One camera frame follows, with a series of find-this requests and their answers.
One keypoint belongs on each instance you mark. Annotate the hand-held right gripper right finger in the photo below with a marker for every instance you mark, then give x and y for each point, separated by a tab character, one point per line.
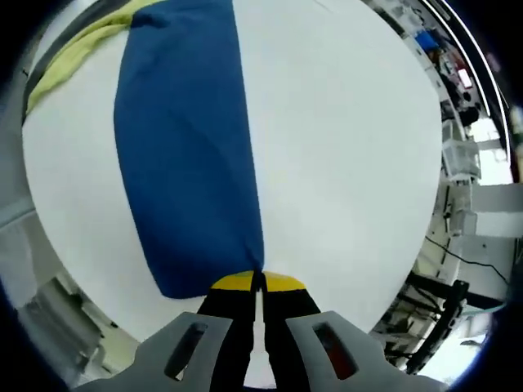
290	326

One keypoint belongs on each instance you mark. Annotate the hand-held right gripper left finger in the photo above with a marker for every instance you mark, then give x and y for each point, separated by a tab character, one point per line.
229	335

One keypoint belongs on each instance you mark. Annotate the yellow blue grey garment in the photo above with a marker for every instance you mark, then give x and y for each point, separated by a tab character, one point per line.
184	163

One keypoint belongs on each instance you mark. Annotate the black metal stand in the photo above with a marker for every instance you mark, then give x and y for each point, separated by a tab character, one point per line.
455	302

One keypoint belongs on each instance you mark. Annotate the white mesh office chair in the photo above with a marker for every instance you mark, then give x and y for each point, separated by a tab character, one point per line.
457	155

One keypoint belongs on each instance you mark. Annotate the pink screen monitor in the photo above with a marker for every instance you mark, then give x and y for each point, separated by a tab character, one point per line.
465	78

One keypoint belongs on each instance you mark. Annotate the blue storage bin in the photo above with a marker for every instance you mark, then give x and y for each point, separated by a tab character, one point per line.
425	41

